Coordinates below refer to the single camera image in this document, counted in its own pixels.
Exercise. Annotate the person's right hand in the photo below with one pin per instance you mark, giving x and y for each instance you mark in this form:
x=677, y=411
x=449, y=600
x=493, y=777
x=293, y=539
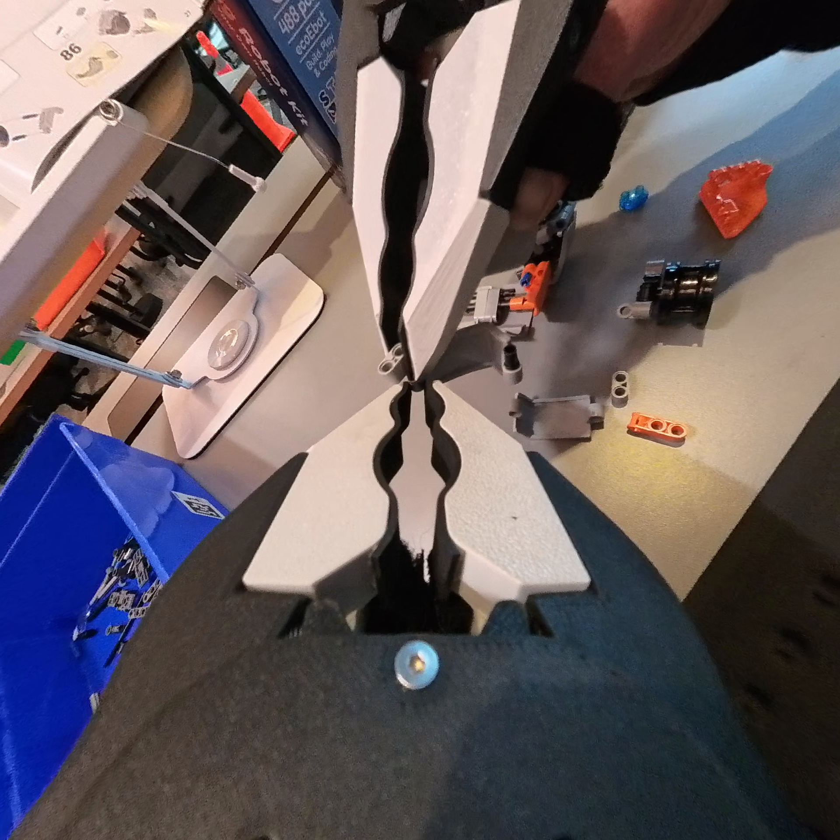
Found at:
x=643, y=46

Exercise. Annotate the blue parts bin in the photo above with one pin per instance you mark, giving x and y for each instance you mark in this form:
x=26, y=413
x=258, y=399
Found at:
x=39, y=558

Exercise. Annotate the black dimpled foam pad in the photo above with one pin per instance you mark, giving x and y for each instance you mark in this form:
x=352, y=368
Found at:
x=787, y=590

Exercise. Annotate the white book stand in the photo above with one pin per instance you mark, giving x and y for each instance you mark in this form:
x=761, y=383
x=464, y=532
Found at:
x=275, y=308

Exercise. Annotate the blue transparent round stud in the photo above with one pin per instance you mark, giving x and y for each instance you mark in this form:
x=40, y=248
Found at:
x=634, y=199

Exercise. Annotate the grey two-hole connector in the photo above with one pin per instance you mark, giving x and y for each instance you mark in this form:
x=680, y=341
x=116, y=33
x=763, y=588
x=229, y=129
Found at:
x=390, y=359
x=619, y=388

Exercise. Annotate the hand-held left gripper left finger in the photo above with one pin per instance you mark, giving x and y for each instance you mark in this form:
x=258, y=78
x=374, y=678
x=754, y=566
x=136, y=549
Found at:
x=315, y=525

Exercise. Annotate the orange storage box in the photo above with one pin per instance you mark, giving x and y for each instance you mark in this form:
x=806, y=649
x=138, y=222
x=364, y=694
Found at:
x=72, y=282

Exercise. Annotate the orange three-hole beam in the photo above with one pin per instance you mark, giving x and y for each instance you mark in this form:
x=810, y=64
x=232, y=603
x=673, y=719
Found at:
x=656, y=428

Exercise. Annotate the black toy wheel assembly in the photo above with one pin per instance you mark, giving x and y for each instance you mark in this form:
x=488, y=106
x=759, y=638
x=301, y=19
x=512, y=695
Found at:
x=682, y=295

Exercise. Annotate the assorted small block parts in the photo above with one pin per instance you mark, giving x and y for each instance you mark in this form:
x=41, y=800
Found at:
x=131, y=571

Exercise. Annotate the grey orange block assembly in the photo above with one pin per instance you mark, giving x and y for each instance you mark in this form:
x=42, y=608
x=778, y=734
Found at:
x=489, y=305

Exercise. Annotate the grey curved panel piece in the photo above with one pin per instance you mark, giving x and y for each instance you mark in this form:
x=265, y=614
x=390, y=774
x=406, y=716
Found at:
x=479, y=348
x=558, y=417

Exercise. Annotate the dark red toy box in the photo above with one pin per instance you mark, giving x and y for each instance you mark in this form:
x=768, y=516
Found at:
x=262, y=59

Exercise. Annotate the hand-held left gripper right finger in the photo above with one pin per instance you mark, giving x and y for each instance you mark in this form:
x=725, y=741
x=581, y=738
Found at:
x=518, y=525

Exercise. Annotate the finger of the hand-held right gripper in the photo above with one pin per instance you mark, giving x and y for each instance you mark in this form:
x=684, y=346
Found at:
x=371, y=164
x=466, y=131

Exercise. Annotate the instruction sheet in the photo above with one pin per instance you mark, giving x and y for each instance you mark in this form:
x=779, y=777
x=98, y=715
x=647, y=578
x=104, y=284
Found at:
x=26, y=39

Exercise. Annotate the orange wedge block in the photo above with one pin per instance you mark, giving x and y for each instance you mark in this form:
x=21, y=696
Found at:
x=735, y=203

